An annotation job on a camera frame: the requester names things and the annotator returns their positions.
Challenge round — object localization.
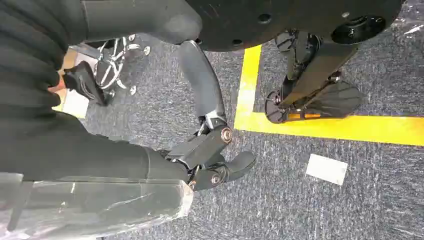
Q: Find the clear plastic film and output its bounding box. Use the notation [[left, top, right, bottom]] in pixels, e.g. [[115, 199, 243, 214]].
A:
[[390, 0, 424, 38]]

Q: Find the silver office chair base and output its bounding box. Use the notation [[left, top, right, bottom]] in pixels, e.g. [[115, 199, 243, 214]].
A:
[[93, 33, 152, 98]]

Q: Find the ribbed grey right arm sleeve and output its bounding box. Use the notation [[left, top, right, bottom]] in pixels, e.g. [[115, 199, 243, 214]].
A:
[[0, 0, 86, 117]]

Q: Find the person's foot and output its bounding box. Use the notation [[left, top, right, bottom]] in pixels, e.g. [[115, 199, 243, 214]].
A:
[[47, 60, 110, 108]]

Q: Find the black robot body underside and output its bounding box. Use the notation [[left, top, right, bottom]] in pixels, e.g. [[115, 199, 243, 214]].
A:
[[184, 0, 406, 53]]

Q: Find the white card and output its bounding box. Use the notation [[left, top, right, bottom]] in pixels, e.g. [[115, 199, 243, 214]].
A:
[[305, 153, 349, 186]]

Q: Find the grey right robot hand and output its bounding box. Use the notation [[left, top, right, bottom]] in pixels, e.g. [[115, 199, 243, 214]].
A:
[[0, 0, 257, 193]]

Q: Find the yellow floor tape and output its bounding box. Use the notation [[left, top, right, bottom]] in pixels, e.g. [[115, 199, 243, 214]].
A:
[[233, 44, 424, 148]]

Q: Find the clear plastic wrapped package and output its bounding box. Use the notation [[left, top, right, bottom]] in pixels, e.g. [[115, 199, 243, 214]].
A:
[[0, 172, 195, 240]]

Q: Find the pale flat board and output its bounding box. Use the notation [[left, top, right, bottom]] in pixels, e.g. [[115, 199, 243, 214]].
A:
[[51, 47, 91, 119]]

